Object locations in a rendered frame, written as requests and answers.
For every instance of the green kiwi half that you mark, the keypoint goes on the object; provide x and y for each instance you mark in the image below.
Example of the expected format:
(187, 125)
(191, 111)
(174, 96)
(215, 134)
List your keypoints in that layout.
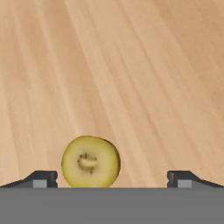
(90, 163)

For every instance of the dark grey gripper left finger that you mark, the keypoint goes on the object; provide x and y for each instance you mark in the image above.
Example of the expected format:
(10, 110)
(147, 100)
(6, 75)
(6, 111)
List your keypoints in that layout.
(43, 178)

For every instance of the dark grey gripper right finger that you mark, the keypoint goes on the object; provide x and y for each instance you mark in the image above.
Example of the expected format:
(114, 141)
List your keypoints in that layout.
(180, 178)

